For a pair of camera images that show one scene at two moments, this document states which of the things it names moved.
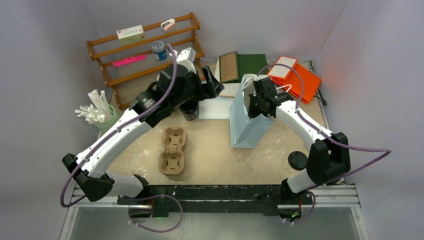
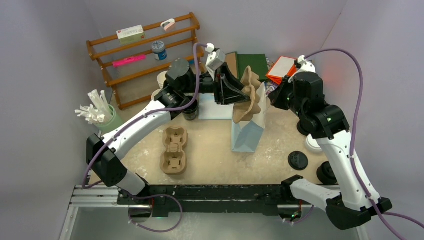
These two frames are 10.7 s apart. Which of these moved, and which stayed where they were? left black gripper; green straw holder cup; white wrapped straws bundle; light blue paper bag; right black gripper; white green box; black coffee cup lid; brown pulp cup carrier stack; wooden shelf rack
Moved: right black gripper; light blue paper bag; left black gripper
Stayed: green straw holder cup; white wrapped straws bundle; brown pulp cup carrier stack; white green box; wooden shelf rack; black coffee cup lid
